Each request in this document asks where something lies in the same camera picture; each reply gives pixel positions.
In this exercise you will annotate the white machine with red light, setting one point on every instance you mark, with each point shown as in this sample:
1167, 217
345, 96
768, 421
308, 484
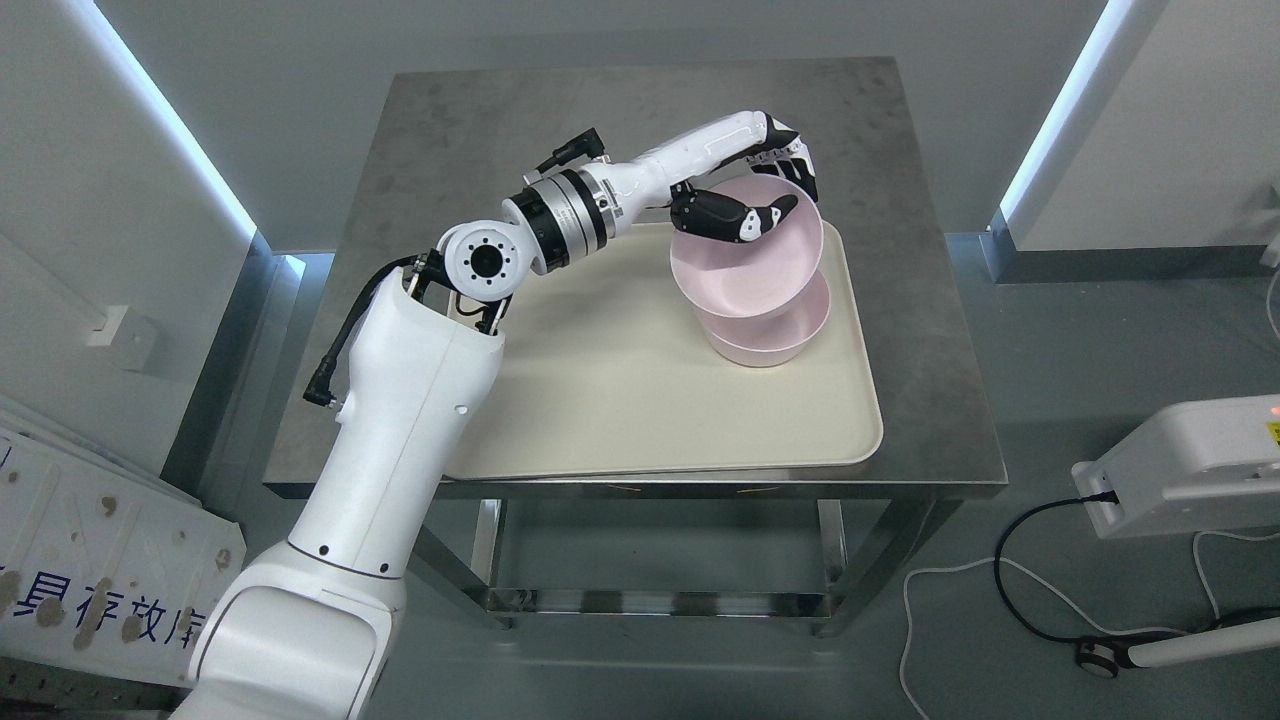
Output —
1200, 465

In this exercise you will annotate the white leg with caster wheel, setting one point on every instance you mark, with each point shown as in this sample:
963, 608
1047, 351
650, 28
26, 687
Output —
1243, 631

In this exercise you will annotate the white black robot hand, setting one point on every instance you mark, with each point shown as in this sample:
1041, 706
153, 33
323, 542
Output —
678, 176

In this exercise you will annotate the white panel with blue letters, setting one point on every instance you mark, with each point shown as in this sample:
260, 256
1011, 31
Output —
101, 573

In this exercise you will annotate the stainless steel table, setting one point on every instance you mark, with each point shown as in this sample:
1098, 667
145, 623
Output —
443, 141

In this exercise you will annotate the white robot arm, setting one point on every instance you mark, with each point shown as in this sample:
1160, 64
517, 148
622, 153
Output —
305, 630

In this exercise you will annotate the pink bowl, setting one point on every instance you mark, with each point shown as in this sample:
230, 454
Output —
762, 341
759, 277

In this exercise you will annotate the white wall socket box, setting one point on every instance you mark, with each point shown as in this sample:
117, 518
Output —
111, 331

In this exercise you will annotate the cream plastic tray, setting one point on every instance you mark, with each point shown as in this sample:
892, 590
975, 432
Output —
606, 372

